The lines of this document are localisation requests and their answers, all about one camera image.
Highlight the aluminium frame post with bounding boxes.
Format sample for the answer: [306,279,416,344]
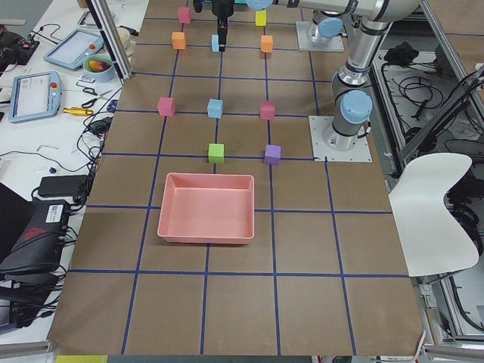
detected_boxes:
[86,0,132,83]

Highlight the orange block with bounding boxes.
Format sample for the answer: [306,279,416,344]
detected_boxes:
[260,35,274,54]
[171,32,187,50]

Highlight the light blue bowl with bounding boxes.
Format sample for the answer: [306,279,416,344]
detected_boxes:
[83,54,115,82]

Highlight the far teach pendant tablet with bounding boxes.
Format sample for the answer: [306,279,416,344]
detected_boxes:
[43,29,104,70]

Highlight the near teach pendant tablet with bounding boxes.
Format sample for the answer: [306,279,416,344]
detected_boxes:
[8,71,61,123]

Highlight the light blue block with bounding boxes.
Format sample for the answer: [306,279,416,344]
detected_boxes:
[211,34,219,52]
[207,98,224,119]

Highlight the teach pendant tablet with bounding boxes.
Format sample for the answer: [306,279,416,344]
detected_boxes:
[8,71,61,123]
[43,29,104,70]

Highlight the white cup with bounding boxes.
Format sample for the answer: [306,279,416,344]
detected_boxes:
[116,26,131,51]

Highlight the pink left block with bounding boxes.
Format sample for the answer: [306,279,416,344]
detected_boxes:
[157,97,175,116]

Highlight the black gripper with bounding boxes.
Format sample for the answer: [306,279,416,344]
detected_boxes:
[211,0,235,52]

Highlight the purple near block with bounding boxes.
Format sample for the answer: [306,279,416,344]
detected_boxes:
[264,144,281,166]

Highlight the gold metal cylinder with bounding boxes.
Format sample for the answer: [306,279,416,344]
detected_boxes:
[63,107,94,116]

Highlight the yellow far block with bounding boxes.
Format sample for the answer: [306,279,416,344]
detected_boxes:
[255,10,267,26]

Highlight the black power adapter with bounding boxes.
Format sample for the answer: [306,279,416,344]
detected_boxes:
[37,175,87,197]

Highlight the pink far block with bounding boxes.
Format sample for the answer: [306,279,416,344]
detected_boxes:
[178,7,191,24]

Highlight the pink right block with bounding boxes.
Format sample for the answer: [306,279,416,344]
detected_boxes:
[259,101,276,120]

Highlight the pink plastic tray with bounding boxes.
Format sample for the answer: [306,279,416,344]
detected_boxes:
[157,172,255,245]

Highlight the orange right block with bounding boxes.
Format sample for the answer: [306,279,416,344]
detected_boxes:
[260,35,274,54]

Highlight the black computer box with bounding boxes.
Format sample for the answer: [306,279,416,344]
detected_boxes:
[1,200,70,276]

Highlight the white chair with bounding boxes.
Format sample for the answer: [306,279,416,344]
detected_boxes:
[389,153,479,277]

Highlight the orange left block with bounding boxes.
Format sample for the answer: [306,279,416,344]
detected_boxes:
[171,32,187,50]

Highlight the pink block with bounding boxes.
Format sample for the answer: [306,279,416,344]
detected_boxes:
[178,7,191,24]
[157,97,175,116]
[259,101,276,120]

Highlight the green block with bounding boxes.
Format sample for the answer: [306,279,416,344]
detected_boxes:
[208,143,225,164]

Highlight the black handled scissors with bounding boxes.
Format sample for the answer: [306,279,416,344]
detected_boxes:
[81,87,110,109]

